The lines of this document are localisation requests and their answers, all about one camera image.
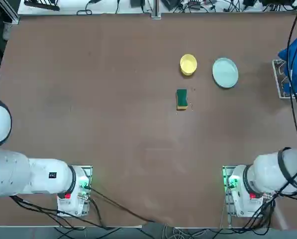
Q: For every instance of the green and yellow sponge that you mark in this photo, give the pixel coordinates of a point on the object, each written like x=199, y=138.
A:
x=181, y=98

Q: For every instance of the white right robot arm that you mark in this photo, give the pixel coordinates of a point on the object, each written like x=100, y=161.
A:
x=267, y=171

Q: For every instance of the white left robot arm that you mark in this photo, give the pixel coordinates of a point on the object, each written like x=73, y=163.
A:
x=11, y=171

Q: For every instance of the small yellow dish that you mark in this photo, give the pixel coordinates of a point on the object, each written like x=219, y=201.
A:
x=188, y=63

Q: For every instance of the pale green plate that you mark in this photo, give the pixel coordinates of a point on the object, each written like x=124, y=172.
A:
x=225, y=72

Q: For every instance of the black power brick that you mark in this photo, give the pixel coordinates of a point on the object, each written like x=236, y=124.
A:
x=137, y=3
x=170, y=4

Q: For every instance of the person's foot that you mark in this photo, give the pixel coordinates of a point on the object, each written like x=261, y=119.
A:
x=7, y=31

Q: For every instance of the aluminium corner profile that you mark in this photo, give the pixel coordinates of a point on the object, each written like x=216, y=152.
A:
x=11, y=15

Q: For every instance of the grey metal mount plate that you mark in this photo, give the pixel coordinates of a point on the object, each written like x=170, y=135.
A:
x=226, y=171
x=87, y=169

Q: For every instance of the aluminium profile post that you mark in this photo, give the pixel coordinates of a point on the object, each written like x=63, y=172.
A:
x=156, y=10

